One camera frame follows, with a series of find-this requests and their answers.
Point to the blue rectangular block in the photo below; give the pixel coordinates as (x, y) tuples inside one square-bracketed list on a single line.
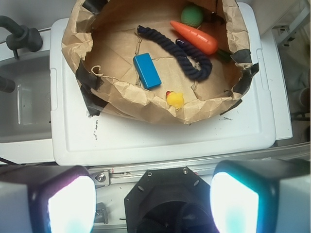
[(147, 71)]

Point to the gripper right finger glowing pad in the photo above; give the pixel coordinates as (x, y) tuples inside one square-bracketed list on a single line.
[(262, 196)]

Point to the white plastic tray lid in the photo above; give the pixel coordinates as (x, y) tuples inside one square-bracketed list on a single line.
[(81, 139)]

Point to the orange toy carrot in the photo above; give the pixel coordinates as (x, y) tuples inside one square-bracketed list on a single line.
[(201, 40)]

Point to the black octagonal mount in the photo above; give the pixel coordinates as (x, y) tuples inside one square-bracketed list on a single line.
[(174, 200)]

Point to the yellow rubber duck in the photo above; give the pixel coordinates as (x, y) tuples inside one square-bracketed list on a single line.
[(174, 99)]

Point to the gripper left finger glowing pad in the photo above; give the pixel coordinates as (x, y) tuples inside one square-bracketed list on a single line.
[(46, 199)]

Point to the green ball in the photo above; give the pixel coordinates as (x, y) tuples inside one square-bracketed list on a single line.
[(192, 15)]

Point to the dark grey faucet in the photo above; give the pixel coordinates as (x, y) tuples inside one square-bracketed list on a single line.
[(21, 37)]

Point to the brown paper bag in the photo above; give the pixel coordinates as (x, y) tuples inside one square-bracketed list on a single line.
[(159, 61)]

